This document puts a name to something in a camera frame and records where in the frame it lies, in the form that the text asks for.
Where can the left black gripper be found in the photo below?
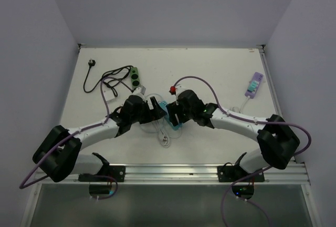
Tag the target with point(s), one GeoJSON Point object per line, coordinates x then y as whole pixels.
{"type": "Point", "coordinates": [156, 112]}

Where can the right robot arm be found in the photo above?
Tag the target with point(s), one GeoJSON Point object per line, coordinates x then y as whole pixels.
{"type": "Point", "coordinates": [277, 142]}

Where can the purple power strip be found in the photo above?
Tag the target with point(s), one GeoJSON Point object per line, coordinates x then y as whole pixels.
{"type": "Point", "coordinates": [258, 77]}

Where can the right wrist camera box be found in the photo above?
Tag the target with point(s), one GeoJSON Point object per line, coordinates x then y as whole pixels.
{"type": "Point", "coordinates": [177, 90]}

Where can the aluminium front rail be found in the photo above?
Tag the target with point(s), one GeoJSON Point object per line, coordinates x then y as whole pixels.
{"type": "Point", "coordinates": [203, 174]}

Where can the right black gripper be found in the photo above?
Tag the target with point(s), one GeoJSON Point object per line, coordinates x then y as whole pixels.
{"type": "Point", "coordinates": [174, 108]}

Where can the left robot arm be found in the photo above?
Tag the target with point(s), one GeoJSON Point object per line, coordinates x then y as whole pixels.
{"type": "Point", "coordinates": [59, 154]}

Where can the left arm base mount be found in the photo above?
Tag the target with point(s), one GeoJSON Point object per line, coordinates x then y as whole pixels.
{"type": "Point", "coordinates": [105, 172]}

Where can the green power strip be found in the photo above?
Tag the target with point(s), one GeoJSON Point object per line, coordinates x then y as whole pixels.
{"type": "Point", "coordinates": [135, 78]}

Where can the white charger plug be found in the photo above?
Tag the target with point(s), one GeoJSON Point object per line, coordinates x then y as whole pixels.
{"type": "Point", "coordinates": [109, 96]}

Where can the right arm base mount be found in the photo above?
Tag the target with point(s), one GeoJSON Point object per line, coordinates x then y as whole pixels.
{"type": "Point", "coordinates": [236, 171]}

